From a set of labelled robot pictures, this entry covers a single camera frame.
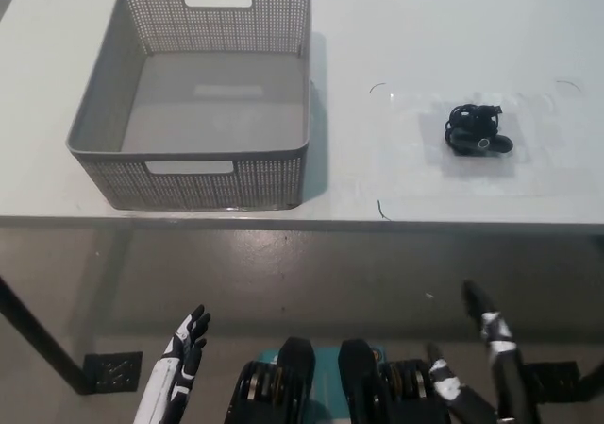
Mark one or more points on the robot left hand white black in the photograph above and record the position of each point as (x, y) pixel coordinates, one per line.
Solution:
(162, 386)

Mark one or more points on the robot right hand white black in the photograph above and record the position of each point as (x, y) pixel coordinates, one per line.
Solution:
(507, 381)

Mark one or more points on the black floor mounting plate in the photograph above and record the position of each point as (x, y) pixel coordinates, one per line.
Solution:
(561, 378)
(118, 372)

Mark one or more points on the black metal table leg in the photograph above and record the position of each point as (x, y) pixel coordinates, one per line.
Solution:
(42, 335)

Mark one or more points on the grey perforated plastic basket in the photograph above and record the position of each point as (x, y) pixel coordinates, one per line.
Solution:
(189, 185)

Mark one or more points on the transparent plastic sheet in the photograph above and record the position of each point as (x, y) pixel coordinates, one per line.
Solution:
(547, 159)

